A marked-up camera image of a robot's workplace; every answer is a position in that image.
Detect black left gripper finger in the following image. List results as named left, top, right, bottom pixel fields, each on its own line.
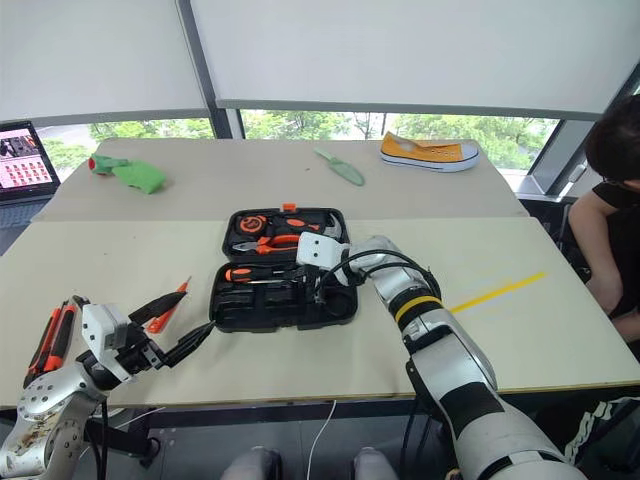
left=127, top=291, right=189, bottom=327
left=160, top=320, right=218, bottom=368

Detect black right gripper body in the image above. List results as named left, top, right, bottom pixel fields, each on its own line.
left=298, top=265, right=352, bottom=307

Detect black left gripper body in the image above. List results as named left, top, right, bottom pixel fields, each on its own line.
left=116, top=322, right=169, bottom=375

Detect orange black handled screwdriver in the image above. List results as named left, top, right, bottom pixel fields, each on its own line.
left=223, top=267, right=302, bottom=286

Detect black plastic tool case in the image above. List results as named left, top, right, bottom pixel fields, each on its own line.
left=208, top=202, right=361, bottom=336

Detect silver claw hammer head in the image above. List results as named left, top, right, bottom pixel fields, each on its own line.
left=319, top=211, right=347, bottom=242

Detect orange black utility knife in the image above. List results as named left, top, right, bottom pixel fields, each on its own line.
left=283, top=216, right=322, bottom=232

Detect orange black tape measure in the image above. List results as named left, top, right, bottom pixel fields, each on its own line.
left=236, top=213, right=269, bottom=234

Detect green plastic trowel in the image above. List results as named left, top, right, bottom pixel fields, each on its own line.
left=312, top=146, right=367, bottom=188

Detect green toy with red part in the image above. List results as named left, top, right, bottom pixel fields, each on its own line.
left=88, top=153, right=169, bottom=197

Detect yellow canvas sneaker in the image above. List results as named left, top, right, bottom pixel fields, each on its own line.
left=379, top=130, right=481, bottom=174

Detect yellow tape strip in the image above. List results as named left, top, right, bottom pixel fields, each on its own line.
left=449, top=271, right=549, bottom=316

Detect grey rounded shape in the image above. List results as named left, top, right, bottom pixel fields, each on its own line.
left=352, top=445, right=402, bottom=480

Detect open laptop computer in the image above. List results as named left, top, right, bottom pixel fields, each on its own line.
left=0, top=119, right=63, bottom=232

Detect black chair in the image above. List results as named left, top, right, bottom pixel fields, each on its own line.
left=517, top=196, right=594, bottom=284

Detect white roller blind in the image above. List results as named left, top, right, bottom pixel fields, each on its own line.
left=188, top=0, right=640, bottom=122
left=0, top=0, right=210, bottom=128

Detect black white striped garment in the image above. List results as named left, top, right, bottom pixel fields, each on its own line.
left=563, top=396, right=640, bottom=480

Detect person in black shirt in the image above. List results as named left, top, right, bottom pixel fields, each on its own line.
left=566, top=92, right=640, bottom=346

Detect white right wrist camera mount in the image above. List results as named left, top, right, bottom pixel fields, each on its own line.
left=295, top=230, right=352, bottom=274

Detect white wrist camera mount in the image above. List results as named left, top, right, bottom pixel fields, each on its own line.
left=81, top=302, right=139, bottom=384
left=295, top=230, right=352, bottom=274

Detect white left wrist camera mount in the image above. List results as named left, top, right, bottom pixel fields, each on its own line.
left=81, top=302, right=139, bottom=384

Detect orange handled pliers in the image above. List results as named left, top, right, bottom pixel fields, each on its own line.
left=231, top=233, right=302, bottom=257

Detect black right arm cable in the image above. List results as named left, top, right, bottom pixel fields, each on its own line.
left=318, top=250, right=444, bottom=304

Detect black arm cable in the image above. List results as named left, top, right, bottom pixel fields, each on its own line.
left=74, top=357, right=110, bottom=480
left=318, top=250, right=444, bottom=304

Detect orange black handled tool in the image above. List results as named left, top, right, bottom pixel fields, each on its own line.
left=22, top=299, right=80, bottom=390

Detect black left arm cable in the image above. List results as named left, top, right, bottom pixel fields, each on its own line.
left=74, top=357, right=110, bottom=480

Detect thin white cable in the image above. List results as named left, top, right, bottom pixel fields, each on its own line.
left=305, top=399, right=338, bottom=480

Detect grey window frame post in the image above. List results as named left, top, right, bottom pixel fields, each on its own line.
left=175, top=0, right=247, bottom=141

